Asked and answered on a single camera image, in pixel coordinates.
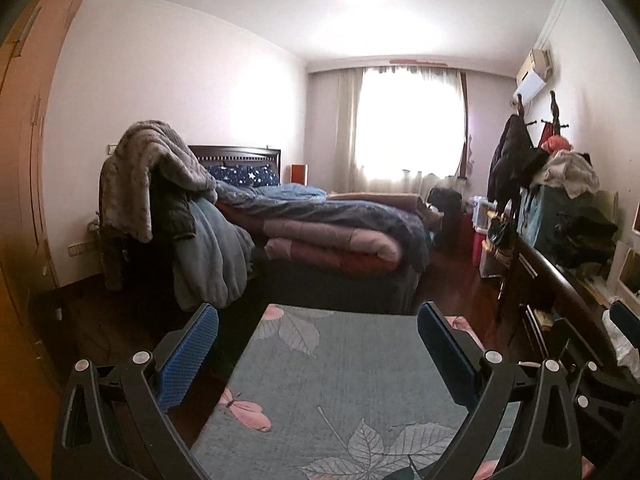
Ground clear storage box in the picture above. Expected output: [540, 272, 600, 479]
[480, 242, 511, 278]

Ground dark wooden bed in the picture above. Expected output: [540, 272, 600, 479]
[189, 145, 443, 316]

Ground white cubby shelf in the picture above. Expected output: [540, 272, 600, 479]
[612, 240, 640, 301]

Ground blue quilt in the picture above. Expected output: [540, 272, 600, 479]
[215, 182, 431, 266]

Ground black folded clothes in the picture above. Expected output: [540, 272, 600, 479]
[552, 205, 620, 263]

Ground black padded jacket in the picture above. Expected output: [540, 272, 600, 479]
[150, 180, 197, 243]

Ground red garment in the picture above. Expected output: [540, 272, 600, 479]
[537, 135, 573, 153]

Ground black suitcase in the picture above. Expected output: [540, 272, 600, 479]
[429, 187, 461, 251]

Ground star print pillow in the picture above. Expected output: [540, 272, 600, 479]
[206, 164, 281, 188]

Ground white air conditioner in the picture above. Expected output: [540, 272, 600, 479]
[512, 48, 555, 106]

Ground wooden coat rack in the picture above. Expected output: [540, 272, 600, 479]
[515, 91, 571, 137]

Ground grey floral tablecloth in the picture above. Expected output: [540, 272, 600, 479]
[190, 302, 526, 480]

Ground blue-grey fleece robe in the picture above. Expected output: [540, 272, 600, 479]
[172, 195, 256, 311]

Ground dark wooden cabinet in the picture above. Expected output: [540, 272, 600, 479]
[500, 235, 640, 386]

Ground white lidded container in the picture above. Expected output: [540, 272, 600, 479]
[472, 199, 498, 228]

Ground teal storage box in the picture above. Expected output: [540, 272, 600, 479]
[517, 185, 596, 261]

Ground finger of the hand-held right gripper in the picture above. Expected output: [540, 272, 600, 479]
[547, 317, 628, 393]
[609, 300, 640, 343]

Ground white plastic bag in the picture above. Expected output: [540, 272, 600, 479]
[602, 307, 640, 368]

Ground black handbag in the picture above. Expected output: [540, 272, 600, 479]
[487, 215, 513, 251]

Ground brown wooden wardrobe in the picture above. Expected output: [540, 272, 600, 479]
[0, 0, 108, 411]

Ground grey fleece blanket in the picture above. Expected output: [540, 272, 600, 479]
[99, 120, 218, 243]

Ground black hanging coat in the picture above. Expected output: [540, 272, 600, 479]
[487, 114, 533, 203]

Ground white curtain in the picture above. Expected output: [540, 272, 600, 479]
[337, 66, 468, 193]

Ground pile of pale clothes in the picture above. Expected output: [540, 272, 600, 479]
[532, 150, 601, 198]

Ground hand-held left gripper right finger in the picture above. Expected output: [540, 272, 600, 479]
[416, 301, 586, 480]

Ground pink quilt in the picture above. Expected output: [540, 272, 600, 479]
[262, 217, 403, 276]

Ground brown blanket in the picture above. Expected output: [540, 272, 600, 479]
[327, 191, 443, 221]

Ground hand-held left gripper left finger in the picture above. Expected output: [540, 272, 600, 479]
[50, 302, 221, 480]

